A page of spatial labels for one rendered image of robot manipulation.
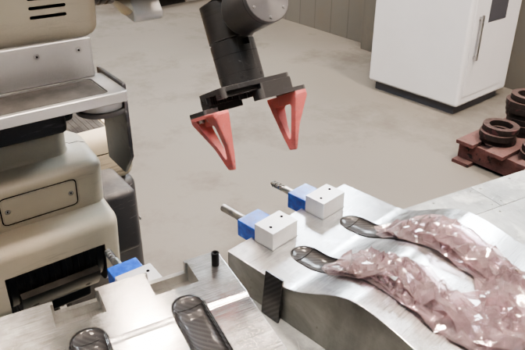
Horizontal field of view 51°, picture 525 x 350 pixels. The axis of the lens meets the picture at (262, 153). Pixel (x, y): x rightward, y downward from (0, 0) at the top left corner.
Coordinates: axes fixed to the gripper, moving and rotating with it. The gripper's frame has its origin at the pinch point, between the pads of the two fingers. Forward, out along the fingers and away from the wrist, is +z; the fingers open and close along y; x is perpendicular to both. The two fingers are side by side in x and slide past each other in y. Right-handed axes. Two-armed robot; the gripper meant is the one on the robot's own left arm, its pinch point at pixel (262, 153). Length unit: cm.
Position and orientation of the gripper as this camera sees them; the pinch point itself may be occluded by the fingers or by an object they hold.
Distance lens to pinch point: 71.1
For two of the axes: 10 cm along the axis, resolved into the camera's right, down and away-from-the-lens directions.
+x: -5.2, 0.8, 8.5
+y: 8.1, -2.6, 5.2
